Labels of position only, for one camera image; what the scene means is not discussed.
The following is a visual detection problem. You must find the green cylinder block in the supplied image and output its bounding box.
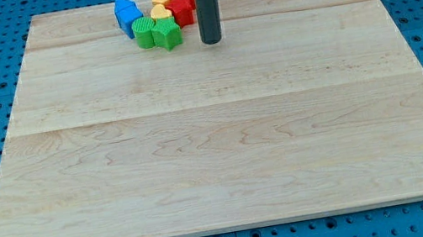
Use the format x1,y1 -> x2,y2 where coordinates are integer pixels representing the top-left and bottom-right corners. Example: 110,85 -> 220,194
131,17 -> 156,49

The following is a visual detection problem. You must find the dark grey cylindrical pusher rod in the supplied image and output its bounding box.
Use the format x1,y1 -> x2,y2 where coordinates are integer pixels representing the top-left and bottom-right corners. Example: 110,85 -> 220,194
195,0 -> 222,45

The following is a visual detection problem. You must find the yellow heart block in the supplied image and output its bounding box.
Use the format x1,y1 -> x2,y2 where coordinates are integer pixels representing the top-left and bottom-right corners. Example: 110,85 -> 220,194
150,3 -> 173,21

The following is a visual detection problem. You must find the light wooden board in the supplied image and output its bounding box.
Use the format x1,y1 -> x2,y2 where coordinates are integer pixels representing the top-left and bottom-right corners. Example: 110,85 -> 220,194
0,0 -> 423,237

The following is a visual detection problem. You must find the blue house-shaped block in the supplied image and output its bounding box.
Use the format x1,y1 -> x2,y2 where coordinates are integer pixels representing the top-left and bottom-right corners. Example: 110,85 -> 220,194
114,0 -> 137,16

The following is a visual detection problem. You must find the red hexagon block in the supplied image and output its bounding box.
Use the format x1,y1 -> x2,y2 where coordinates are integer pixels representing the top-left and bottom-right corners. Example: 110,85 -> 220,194
165,0 -> 194,28

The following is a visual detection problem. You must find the blue cube block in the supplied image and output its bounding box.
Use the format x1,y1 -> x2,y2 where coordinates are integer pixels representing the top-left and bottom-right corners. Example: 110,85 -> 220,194
116,6 -> 143,39

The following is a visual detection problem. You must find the green star block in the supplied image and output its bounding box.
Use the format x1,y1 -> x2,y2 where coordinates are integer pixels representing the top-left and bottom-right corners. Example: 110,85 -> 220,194
151,17 -> 183,51

